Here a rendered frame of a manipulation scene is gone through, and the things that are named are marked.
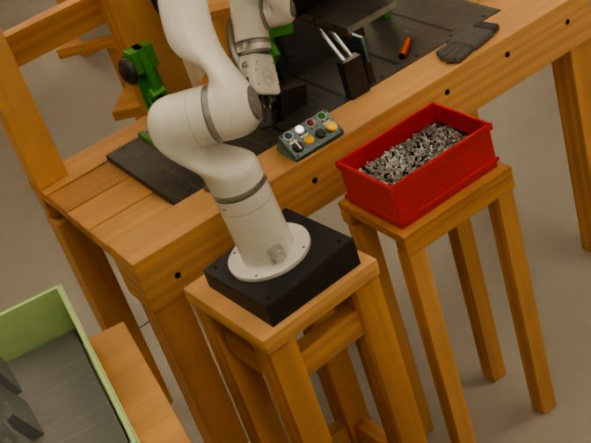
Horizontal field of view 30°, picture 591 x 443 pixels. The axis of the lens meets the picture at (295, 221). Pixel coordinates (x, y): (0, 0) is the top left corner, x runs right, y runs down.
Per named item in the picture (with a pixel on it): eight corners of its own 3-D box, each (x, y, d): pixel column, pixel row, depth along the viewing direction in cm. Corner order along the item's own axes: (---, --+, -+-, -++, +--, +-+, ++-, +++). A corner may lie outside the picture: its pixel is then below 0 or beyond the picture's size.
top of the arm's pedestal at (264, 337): (381, 272, 240) (376, 258, 238) (268, 356, 227) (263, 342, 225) (294, 228, 264) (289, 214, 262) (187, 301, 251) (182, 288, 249)
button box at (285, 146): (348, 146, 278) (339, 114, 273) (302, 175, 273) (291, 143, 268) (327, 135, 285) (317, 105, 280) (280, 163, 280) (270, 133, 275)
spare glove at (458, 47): (472, 25, 306) (470, 18, 305) (503, 31, 298) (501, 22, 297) (426, 61, 296) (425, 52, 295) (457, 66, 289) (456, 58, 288)
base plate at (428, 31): (502, 16, 311) (500, 9, 310) (178, 209, 272) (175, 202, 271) (409, -10, 343) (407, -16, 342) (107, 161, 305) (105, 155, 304)
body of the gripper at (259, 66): (254, 46, 257) (261, 93, 257) (278, 47, 266) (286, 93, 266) (229, 53, 261) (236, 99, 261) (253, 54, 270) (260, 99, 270)
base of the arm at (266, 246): (325, 248, 235) (296, 179, 225) (250, 294, 231) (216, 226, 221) (288, 214, 250) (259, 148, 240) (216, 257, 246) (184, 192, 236)
